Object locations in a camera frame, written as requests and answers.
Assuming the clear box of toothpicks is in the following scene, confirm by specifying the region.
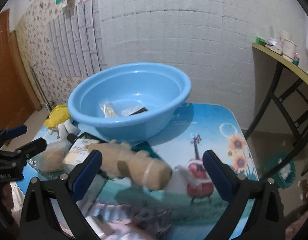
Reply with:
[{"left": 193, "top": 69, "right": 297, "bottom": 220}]
[{"left": 35, "top": 140, "right": 70, "bottom": 173}]

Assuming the white tissue pack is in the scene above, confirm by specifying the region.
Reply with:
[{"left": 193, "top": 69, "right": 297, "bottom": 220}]
[{"left": 62, "top": 138, "right": 100, "bottom": 171}]

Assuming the beige plush toy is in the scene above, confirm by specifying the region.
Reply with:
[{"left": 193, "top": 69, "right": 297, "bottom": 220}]
[{"left": 88, "top": 140, "right": 172, "bottom": 191}]

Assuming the bag of cotton swabs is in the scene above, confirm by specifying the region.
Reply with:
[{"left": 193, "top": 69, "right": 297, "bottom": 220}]
[{"left": 100, "top": 101, "right": 117, "bottom": 118}]

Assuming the dark teal packet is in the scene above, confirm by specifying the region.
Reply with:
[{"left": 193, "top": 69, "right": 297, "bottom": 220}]
[{"left": 131, "top": 141, "right": 160, "bottom": 159}]

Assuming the black bottle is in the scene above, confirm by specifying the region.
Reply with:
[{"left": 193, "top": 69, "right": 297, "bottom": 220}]
[{"left": 67, "top": 132, "right": 100, "bottom": 144}]

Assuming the green trash bag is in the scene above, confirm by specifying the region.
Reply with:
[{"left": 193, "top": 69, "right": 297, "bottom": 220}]
[{"left": 265, "top": 152, "right": 296, "bottom": 189}]

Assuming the brown wooden door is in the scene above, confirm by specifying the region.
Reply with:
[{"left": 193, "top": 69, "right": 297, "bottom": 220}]
[{"left": 0, "top": 9, "right": 42, "bottom": 129}]

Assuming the blue plastic basin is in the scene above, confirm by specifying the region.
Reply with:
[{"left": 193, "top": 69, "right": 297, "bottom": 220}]
[{"left": 68, "top": 62, "right": 191, "bottom": 142}]

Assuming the yellow side table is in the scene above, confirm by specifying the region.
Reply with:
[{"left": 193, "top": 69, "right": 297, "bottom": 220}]
[{"left": 243, "top": 42, "right": 308, "bottom": 181}]

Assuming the white paper cup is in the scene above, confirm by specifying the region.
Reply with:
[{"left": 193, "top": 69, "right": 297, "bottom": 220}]
[{"left": 282, "top": 38, "right": 297, "bottom": 62}]

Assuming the green small box on table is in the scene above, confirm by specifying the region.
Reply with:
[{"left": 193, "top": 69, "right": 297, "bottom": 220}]
[{"left": 255, "top": 37, "right": 265, "bottom": 46}]

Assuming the dustpan with handle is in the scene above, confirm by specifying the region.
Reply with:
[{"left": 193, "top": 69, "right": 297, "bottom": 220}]
[{"left": 30, "top": 67, "right": 52, "bottom": 113}]

